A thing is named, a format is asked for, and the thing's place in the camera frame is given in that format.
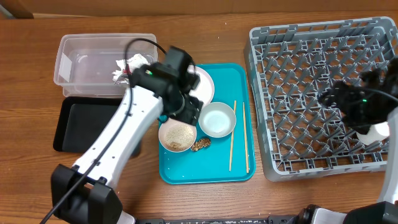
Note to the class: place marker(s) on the wooden chopstick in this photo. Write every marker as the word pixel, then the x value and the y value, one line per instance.
pixel 232 140
pixel 245 139

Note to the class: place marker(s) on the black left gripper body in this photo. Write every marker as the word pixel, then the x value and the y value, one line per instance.
pixel 183 107

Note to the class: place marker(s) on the brown food scrap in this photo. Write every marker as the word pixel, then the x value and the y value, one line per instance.
pixel 201 144

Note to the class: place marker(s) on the left wooden chopstick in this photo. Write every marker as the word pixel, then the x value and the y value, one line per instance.
pixel 232 140

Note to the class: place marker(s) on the clear plastic waste bin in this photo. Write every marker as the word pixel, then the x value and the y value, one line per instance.
pixel 85 63

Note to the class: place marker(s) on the right wooden chopstick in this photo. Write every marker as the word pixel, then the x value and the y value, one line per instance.
pixel 245 139

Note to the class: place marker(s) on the pink bowl with rice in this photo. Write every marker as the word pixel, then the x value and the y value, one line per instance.
pixel 176 136

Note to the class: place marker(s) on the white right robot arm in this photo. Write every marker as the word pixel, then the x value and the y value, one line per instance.
pixel 385 210

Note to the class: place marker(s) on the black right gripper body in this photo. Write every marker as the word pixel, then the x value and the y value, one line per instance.
pixel 363 109

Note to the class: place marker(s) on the teal plastic tray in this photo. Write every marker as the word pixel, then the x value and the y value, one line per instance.
pixel 212 164

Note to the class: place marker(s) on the large pink plate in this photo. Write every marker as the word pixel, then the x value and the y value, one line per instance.
pixel 205 90

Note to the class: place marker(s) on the grey-green bowl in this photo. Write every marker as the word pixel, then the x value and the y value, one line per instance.
pixel 217 120

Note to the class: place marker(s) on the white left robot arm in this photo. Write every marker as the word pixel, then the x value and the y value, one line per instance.
pixel 85 192

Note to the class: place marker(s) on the white cup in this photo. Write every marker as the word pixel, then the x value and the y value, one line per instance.
pixel 377 132

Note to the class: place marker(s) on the black waste tray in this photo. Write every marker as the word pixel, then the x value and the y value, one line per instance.
pixel 81 121

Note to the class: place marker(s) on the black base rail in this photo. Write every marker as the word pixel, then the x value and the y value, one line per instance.
pixel 272 219

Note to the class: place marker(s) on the grey dishwasher rack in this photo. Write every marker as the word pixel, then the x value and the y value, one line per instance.
pixel 289 67

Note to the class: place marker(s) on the white paper napkin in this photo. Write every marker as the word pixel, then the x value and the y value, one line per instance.
pixel 130 63

